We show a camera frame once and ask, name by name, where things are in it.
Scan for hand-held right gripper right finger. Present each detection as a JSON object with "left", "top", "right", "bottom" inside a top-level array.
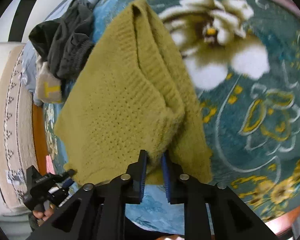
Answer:
[{"left": 161, "top": 152, "right": 278, "bottom": 240}]

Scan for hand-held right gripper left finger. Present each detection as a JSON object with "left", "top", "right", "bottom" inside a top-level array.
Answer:
[{"left": 41, "top": 149, "right": 148, "bottom": 240}]

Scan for dark grey pants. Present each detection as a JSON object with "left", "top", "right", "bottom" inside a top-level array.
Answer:
[{"left": 29, "top": 0, "right": 95, "bottom": 80}]

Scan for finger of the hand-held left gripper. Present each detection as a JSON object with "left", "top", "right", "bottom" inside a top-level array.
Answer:
[{"left": 56, "top": 169, "right": 77, "bottom": 189}]

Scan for wooden bed frame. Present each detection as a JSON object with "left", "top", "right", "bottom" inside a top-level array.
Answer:
[{"left": 31, "top": 102, "right": 300, "bottom": 238}]

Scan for pink flat item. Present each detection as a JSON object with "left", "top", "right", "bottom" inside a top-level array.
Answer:
[{"left": 45, "top": 155, "right": 53, "bottom": 175}]

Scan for beige patterned headboard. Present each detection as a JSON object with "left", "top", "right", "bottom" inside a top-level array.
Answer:
[{"left": 0, "top": 44, "right": 38, "bottom": 207}]

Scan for white and black wardrobe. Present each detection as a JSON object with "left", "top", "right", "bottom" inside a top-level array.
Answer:
[{"left": 0, "top": 0, "right": 90, "bottom": 43}]

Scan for beige fuzzy sweater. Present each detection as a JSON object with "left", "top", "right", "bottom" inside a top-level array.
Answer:
[{"left": 34, "top": 61, "right": 63, "bottom": 103}]

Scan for teal floral blanket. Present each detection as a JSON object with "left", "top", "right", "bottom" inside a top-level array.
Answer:
[{"left": 42, "top": 0, "right": 300, "bottom": 233}]

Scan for person's left hand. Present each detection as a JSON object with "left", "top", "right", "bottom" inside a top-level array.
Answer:
[{"left": 31, "top": 201, "right": 57, "bottom": 228}]

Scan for olive green knitted sweater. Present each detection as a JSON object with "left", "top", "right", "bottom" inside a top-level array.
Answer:
[{"left": 54, "top": 0, "right": 213, "bottom": 185}]

